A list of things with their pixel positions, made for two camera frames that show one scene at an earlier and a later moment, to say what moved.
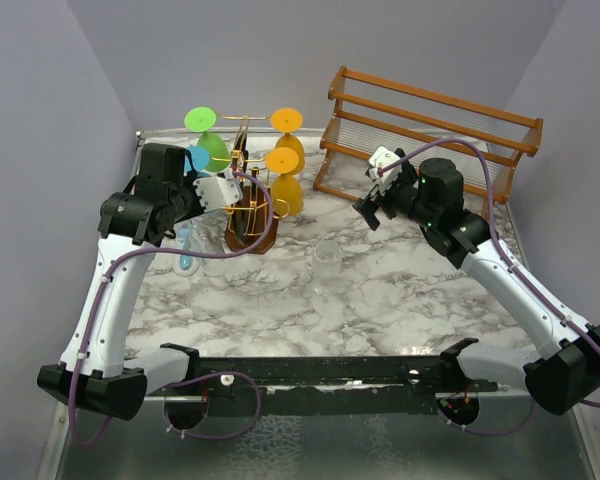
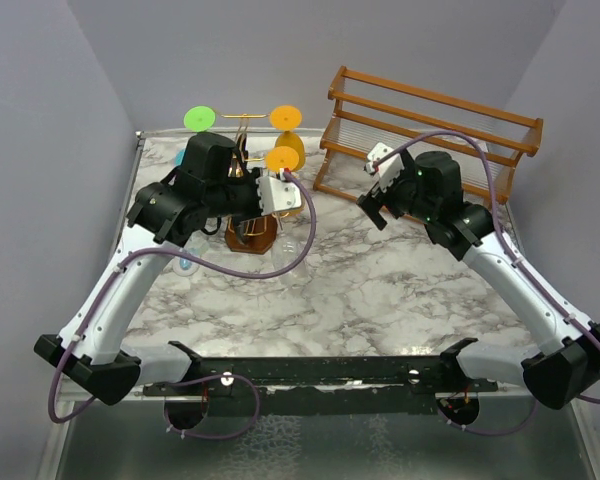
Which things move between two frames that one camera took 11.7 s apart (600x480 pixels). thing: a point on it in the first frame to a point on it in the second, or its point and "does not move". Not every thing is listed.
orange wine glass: (288, 120) does not move
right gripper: (368, 205) does not move
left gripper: (189, 182) to (251, 179)
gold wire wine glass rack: (253, 216) does not move
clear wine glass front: (326, 263) to (288, 249)
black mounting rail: (301, 384) does not move
